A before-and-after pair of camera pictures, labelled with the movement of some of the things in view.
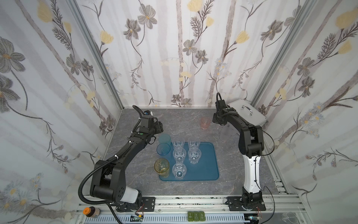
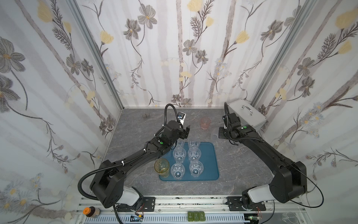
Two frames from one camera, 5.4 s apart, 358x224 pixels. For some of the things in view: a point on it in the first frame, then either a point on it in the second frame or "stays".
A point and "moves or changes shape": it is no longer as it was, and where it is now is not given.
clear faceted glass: [178, 142] stays
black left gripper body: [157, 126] -> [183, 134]
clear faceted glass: [226, 131] moves or changes shape
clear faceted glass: [179, 154] stays
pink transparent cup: [205, 122] stays
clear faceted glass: [194, 142] stays
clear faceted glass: [179, 170] stays
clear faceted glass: [194, 154] stays
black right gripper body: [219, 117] -> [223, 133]
